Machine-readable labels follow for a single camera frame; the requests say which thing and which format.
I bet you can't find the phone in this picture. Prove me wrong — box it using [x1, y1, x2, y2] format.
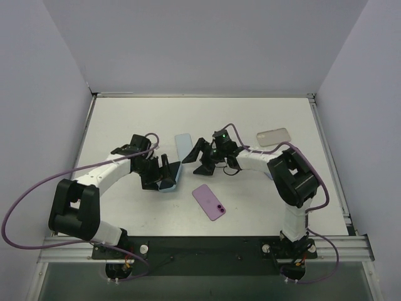
[159, 161, 182, 193]
[192, 184, 226, 221]
[175, 133, 193, 161]

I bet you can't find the cream phone case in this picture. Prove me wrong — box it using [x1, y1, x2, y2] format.
[256, 127, 291, 147]

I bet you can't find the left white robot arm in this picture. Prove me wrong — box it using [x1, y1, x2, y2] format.
[48, 134, 181, 258]

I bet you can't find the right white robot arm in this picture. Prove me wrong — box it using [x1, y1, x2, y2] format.
[182, 129, 330, 242]

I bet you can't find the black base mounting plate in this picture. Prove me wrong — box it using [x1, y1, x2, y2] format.
[91, 236, 318, 276]

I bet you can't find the aluminium front frame rail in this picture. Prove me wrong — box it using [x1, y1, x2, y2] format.
[37, 236, 375, 263]

